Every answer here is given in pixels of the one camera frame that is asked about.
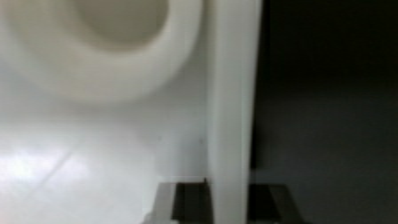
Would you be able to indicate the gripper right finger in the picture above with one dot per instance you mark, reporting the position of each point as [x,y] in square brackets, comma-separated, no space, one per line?
[273,207]

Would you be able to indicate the white square tabletop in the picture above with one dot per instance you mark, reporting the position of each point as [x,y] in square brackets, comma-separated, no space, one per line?
[127,97]

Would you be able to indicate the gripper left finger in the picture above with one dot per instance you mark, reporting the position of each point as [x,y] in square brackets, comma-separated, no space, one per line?
[180,205]

